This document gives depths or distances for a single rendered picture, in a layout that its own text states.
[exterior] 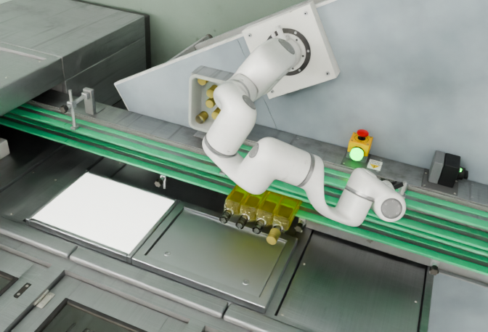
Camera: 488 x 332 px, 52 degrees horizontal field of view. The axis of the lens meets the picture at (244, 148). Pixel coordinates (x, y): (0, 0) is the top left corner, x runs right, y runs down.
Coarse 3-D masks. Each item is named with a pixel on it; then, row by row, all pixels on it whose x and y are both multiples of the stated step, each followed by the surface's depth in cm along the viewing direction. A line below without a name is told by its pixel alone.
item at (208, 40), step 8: (312, 0) 215; (320, 0) 213; (288, 8) 221; (272, 16) 225; (248, 24) 231; (232, 32) 236; (240, 32) 235; (200, 40) 254; (208, 40) 243; (216, 40) 241; (192, 48) 247; (200, 48) 247; (176, 56) 235
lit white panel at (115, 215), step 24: (72, 192) 191; (96, 192) 192; (120, 192) 193; (144, 192) 194; (48, 216) 178; (72, 216) 179; (96, 216) 180; (120, 216) 181; (144, 216) 182; (96, 240) 170; (120, 240) 171
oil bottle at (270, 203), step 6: (270, 192) 175; (264, 198) 172; (270, 198) 172; (276, 198) 172; (282, 198) 175; (264, 204) 169; (270, 204) 169; (276, 204) 170; (258, 210) 166; (264, 210) 166; (270, 210) 167; (276, 210) 169; (258, 216) 166; (264, 216) 165; (270, 216) 165; (270, 222) 166
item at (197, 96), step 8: (192, 80) 180; (208, 80) 177; (216, 80) 176; (192, 88) 182; (200, 88) 188; (208, 88) 187; (192, 96) 184; (200, 96) 190; (192, 104) 186; (200, 104) 192; (192, 112) 188; (200, 112) 194; (208, 112) 193; (192, 120) 190; (208, 120) 193; (192, 128) 190; (200, 128) 189; (208, 128) 189
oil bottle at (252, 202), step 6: (264, 192) 175; (246, 198) 171; (252, 198) 171; (258, 198) 172; (246, 204) 169; (252, 204) 169; (258, 204) 169; (240, 210) 168; (246, 210) 167; (252, 210) 167; (252, 216) 167
